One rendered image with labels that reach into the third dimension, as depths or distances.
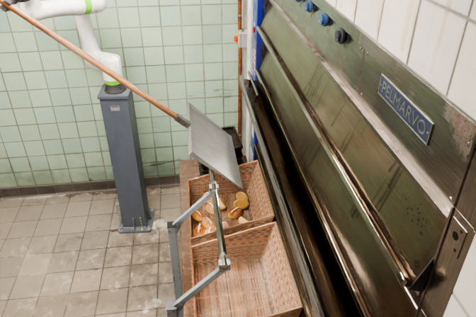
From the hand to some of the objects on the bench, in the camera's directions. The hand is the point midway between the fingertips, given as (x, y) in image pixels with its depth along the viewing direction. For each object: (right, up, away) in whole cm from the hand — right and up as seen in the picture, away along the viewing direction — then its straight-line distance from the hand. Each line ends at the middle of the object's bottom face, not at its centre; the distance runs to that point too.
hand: (7, 3), depth 190 cm
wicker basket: (+103, -144, +30) cm, 179 cm away
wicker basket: (+96, -113, +81) cm, 168 cm away
